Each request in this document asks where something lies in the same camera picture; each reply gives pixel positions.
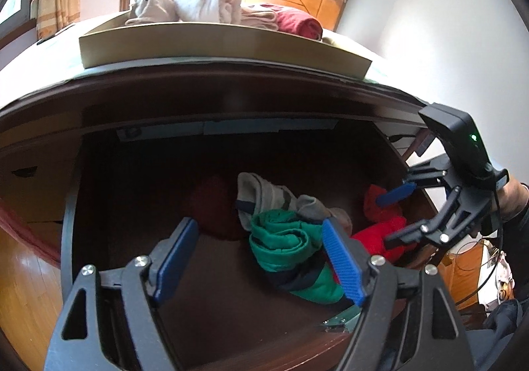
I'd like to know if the dark wooden drawer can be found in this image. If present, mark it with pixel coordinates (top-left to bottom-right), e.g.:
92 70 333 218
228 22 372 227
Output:
60 119 447 371

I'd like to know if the dark red garment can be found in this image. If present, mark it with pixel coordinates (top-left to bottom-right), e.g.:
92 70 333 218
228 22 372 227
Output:
274 8 324 40

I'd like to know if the green and dark garment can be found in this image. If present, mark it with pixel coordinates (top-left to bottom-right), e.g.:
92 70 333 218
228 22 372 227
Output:
248 210 347 304

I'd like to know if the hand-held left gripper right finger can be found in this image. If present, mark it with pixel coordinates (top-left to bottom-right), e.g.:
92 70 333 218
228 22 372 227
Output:
321 218 474 371

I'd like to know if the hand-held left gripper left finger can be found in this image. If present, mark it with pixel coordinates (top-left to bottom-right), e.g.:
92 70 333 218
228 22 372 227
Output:
43 217 201 371

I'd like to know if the white green printed tablecloth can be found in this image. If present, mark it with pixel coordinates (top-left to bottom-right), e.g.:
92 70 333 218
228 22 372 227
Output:
0 22 432 116

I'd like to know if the reddish cloth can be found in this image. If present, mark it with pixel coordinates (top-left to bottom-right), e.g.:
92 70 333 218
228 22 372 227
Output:
0 198 62 269

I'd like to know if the black cable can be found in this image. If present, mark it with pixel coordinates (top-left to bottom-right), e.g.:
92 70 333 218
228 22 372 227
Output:
455 189 507 308

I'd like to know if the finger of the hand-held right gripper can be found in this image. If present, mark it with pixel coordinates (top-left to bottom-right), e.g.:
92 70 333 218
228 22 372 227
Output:
375 157 451 206
384 185 492 248

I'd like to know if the dark wooden desk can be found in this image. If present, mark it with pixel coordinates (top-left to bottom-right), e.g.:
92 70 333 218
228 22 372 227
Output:
0 59 430 240

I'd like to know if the beige grey striped garment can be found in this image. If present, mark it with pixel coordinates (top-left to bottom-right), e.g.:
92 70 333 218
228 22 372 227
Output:
236 173 352 235

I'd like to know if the person's right forearm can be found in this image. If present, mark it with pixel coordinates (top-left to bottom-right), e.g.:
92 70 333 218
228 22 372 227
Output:
498 178 529 256

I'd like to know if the white quilted garment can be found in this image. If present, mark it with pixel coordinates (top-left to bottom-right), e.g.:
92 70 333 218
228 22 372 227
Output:
174 0 243 25

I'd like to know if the person's dark clothing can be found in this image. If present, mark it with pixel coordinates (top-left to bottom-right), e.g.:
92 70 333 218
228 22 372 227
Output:
465 299 529 371

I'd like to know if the red fleece garment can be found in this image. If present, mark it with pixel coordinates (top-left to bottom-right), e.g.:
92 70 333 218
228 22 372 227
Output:
364 185 403 224
351 216 418 265

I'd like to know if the beige shallow tray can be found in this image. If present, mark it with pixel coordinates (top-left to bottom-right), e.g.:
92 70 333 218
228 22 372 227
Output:
78 10 373 80

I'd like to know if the pale pink garment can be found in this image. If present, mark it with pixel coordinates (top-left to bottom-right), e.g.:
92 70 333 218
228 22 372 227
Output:
239 3 282 31

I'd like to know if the beige dotted garment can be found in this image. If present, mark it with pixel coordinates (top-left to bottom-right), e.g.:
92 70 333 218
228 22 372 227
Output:
124 0 183 27

